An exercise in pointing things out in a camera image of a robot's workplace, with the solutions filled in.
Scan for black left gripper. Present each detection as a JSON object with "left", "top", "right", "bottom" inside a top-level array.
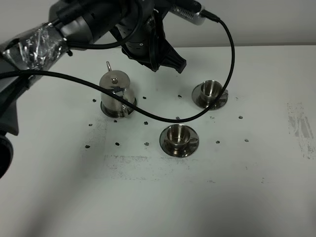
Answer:
[{"left": 110, "top": 0, "right": 187, "bottom": 74}]

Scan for stainless steel teapot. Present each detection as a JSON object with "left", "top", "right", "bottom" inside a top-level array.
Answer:
[{"left": 99, "top": 61, "right": 137, "bottom": 118}]

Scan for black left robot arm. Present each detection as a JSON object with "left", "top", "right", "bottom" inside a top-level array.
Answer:
[{"left": 0, "top": 0, "right": 186, "bottom": 174}]

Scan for far stainless steel teacup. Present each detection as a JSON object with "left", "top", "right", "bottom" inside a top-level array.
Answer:
[{"left": 198, "top": 80, "right": 223, "bottom": 104}]

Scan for stainless steel teacup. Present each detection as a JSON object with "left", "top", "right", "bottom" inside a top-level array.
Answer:
[
  {"left": 198, "top": 80, "right": 223, "bottom": 104},
  {"left": 163, "top": 124, "right": 198, "bottom": 150}
]

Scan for far stainless steel saucer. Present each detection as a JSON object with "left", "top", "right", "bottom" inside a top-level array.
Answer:
[{"left": 192, "top": 84, "right": 229, "bottom": 111}]

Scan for stainless steel saucer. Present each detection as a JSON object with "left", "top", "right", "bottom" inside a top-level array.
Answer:
[
  {"left": 159, "top": 128, "right": 199, "bottom": 158},
  {"left": 192, "top": 84, "right": 229, "bottom": 111}
]

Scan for round steel teapot saucer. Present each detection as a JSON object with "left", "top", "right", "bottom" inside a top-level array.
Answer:
[{"left": 100, "top": 99, "right": 137, "bottom": 119}]

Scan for near stainless steel teacup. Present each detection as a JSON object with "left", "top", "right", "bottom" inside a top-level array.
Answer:
[{"left": 163, "top": 124, "right": 198, "bottom": 150}]

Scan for near stainless steel saucer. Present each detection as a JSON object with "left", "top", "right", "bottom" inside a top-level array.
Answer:
[{"left": 159, "top": 128, "right": 199, "bottom": 158}]

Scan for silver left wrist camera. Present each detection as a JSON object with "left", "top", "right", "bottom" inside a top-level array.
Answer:
[{"left": 167, "top": 0, "right": 205, "bottom": 25}]

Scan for black left camera cable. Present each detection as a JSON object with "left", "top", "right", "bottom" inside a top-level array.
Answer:
[{"left": 0, "top": 8, "right": 235, "bottom": 123}]

